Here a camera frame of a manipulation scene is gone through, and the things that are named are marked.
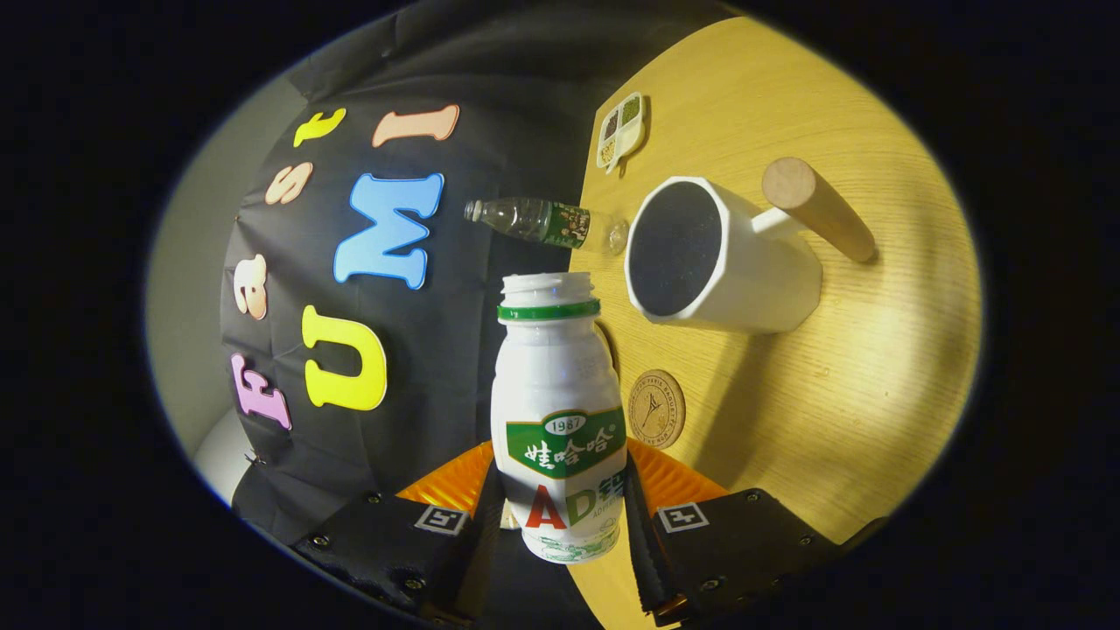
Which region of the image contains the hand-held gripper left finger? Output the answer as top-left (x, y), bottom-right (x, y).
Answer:
top-left (293, 440), bottom-right (507, 627)

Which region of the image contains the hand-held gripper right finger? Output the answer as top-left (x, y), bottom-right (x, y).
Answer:
top-left (623, 437), bottom-right (889, 627)

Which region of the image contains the round cork coaster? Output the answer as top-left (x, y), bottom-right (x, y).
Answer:
top-left (627, 368), bottom-right (687, 451)

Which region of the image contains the white juice bottle green label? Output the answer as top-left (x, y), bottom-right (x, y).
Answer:
top-left (490, 271), bottom-right (629, 565)

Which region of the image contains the white cup wooden handle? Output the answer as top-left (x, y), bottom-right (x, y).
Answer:
top-left (624, 157), bottom-right (878, 335)

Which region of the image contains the clear plastic water bottle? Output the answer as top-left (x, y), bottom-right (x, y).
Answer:
top-left (464, 196), bottom-right (630, 256)

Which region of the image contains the wooden table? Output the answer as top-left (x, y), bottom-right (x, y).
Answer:
top-left (567, 16), bottom-right (983, 630)

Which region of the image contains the white divided grain dish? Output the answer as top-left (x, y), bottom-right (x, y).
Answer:
top-left (596, 92), bottom-right (647, 174)

